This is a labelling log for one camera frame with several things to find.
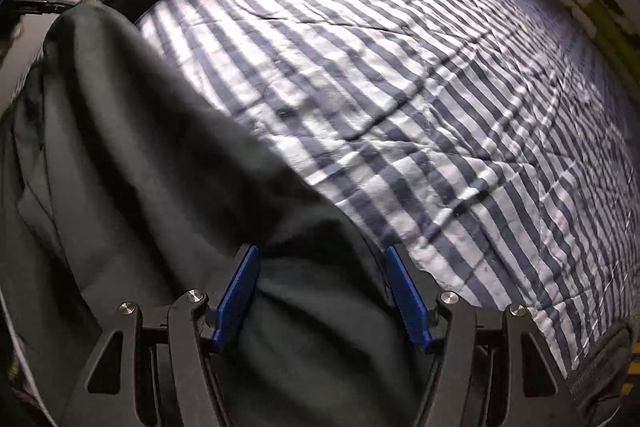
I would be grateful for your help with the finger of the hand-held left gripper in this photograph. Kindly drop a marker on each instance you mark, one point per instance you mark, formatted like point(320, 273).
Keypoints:
point(35, 7)

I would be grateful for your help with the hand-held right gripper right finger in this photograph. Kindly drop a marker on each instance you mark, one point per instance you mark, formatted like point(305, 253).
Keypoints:
point(407, 302)

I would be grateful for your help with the striped blanket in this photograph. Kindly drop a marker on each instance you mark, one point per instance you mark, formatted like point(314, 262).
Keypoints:
point(400, 107)

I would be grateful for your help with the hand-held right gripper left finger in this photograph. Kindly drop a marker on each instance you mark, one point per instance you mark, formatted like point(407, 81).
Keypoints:
point(237, 297)

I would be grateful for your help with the dark grey garment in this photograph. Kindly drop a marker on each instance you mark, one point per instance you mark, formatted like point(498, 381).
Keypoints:
point(150, 182)

